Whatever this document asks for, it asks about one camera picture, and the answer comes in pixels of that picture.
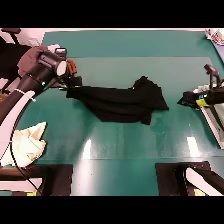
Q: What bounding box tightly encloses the brown garment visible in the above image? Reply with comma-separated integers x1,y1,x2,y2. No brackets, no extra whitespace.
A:
17,45,50,78

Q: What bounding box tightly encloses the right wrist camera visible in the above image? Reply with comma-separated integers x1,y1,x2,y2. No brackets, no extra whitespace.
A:
203,63,223,90

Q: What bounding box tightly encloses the black T-shirt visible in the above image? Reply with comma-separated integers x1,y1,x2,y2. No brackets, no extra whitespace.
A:
65,75,170,126

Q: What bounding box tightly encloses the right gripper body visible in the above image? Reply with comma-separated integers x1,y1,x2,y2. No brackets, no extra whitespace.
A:
177,90,202,110

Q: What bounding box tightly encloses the cream garment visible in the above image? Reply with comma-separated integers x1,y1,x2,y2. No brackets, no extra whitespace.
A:
0,121,48,168

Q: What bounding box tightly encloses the black garment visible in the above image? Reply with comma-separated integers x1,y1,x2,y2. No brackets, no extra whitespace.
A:
0,35,32,85

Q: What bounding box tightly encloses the white garment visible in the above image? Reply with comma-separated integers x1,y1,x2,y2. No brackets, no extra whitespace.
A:
204,28,224,47

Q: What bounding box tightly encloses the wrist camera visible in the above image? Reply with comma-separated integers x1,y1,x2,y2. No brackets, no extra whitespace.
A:
54,47,68,60
203,63,223,90

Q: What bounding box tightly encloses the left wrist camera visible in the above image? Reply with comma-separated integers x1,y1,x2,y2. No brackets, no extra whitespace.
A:
54,47,68,60

